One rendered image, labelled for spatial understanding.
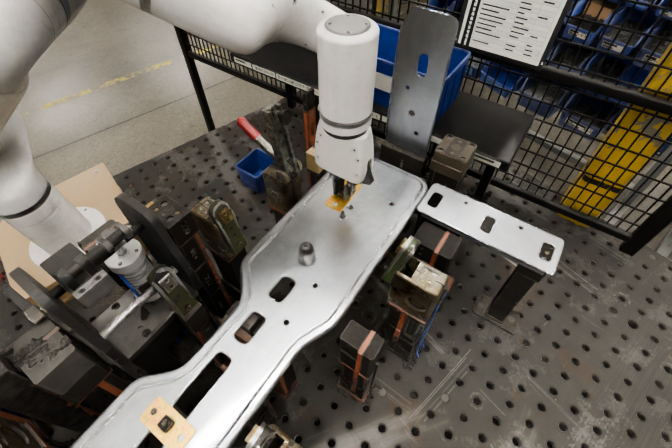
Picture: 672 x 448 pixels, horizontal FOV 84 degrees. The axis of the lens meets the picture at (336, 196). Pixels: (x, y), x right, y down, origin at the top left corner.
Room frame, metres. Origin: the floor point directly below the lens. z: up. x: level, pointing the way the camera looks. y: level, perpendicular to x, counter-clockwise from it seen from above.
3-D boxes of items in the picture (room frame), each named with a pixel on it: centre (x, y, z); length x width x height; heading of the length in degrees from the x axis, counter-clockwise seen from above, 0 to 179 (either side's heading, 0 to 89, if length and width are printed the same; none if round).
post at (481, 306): (0.40, -0.42, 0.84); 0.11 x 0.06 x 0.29; 56
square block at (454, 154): (0.64, -0.28, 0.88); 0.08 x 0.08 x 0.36; 56
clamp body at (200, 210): (0.45, 0.24, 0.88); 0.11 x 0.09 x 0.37; 56
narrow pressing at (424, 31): (0.70, -0.17, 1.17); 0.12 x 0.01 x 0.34; 56
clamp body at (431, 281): (0.33, -0.15, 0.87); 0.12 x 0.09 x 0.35; 56
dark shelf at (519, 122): (0.96, -0.09, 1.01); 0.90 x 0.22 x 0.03; 56
